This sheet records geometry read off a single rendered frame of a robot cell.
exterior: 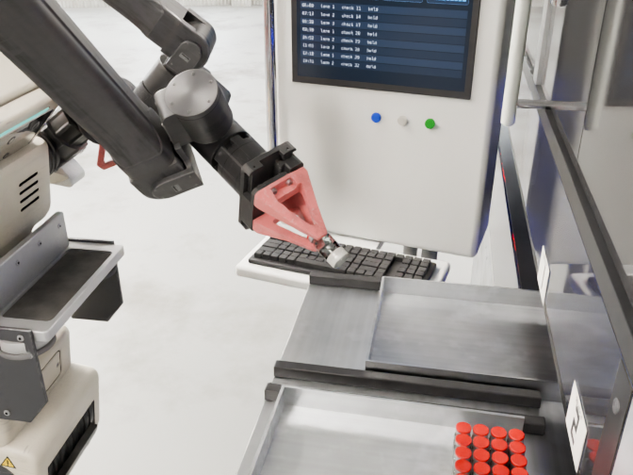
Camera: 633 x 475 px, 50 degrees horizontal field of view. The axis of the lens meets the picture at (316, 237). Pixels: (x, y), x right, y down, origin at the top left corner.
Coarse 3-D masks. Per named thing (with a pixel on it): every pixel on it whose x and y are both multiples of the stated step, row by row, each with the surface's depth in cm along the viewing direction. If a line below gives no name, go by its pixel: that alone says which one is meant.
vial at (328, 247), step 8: (312, 240) 72; (320, 240) 71; (328, 240) 71; (320, 248) 71; (328, 248) 70; (336, 248) 70; (328, 256) 70; (336, 256) 70; (344, 256) 70; (336, 264) 70
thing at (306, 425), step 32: (288, 416) 97; (320, 416) 97; (352, 416) 97; (384, 416) 97; (416, 416) 96; (448, 416) 94; (480, 416) 93; (512, 416) 92; (288, 448) 92; (320, 448) 92; (352, 448) 92; (384, 448) 92; (416, 448) 92; (448, 448) 92
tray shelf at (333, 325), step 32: (320, 288) 129; (352, 288) 129; (320, 320) 119; (352, 320) 119; (288, 352) 111; (320, 352) 111; (352, 352) 111; (288, 384) 104; (320, 384) 104; (544, 416) 98; (256, 448) 92; (544, 448) 92
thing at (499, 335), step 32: (384, 288) 127; (416, 288) 126; (448, 288) 124; (480, 288) 123; (512, 288) 122; (384, 320) 119; (416, 320) 119; (448, 320) 119; (480, 320) 119; (512, 320) 119; (544, 320) 119; (384, 352) 111; (416, 352) 111; (448, 352) 111; (480, 352) 111; (512, 352) 111; (544, 352) 111; (512, 384) 100; (544, 384) 99
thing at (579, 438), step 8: (576, 392) 76; (576, 400) 76; (568, 408) 80; (568, 416) 80; (576, 416) 75; (568, 424) 79; (584, 424) 72; (568, 432) 79; (576, 432) 75; (584, 432) 71; (576, 440) 74; (584, 440) 71; (576, 448) 74; (576, 456) 74; (576, 464) 74; (576, 472) 74
